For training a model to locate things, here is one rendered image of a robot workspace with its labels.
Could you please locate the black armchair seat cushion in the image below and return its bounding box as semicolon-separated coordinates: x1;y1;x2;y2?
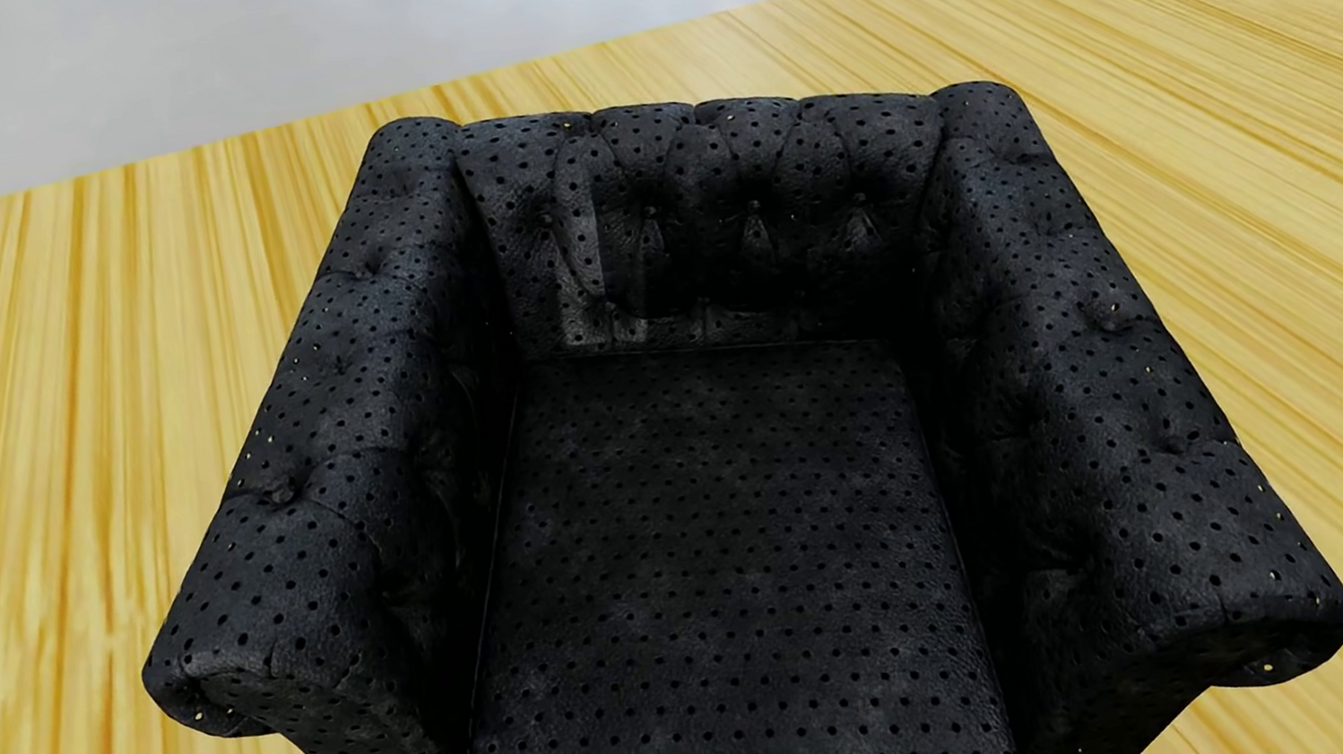
401;294;1018;754

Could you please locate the black tufted leather armchair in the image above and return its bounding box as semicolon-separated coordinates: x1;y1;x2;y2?
57;0;1343;754

